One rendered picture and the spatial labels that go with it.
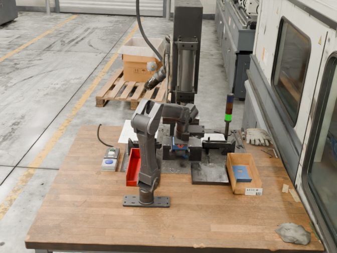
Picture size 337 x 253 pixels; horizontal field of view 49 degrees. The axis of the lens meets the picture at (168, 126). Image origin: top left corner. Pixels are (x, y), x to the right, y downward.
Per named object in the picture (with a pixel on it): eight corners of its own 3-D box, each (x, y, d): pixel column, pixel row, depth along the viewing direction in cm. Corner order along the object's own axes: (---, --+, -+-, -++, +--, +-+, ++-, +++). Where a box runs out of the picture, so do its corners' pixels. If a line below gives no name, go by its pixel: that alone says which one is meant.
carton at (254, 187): (232, 196, 167) (234, 181, 163) (225, 165, 189) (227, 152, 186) (261, 197, 167) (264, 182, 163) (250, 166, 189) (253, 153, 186)
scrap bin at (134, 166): (126, 186, 169) (125, 175, 167) (131, 157, 192) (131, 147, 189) (152, 187, 169) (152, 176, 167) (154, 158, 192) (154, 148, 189)
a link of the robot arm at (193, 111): (185, 112, 176) (181, 92, 168) (201, 116, 172) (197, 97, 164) (172, 127, 170) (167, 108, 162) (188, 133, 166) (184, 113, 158)
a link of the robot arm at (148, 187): (143, 167, 158) (134, 173, 154) (159, 174, 154) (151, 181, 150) (143, 180, 161) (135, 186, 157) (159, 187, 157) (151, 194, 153)
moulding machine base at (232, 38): (212, 24, 992) (216, -15, 949) (251, 25, 987) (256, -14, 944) (228, 103, 499) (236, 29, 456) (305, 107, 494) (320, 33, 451)
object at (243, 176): (236, 183, 173) (237, 178, 172) (231, 165, 187) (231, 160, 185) (251, 183, 173) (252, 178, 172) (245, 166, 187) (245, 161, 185)
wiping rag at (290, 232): (271, 224, 150) (280, 245, 138) (271, 218, 149) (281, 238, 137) (304, 225, 151) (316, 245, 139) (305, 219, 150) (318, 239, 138)
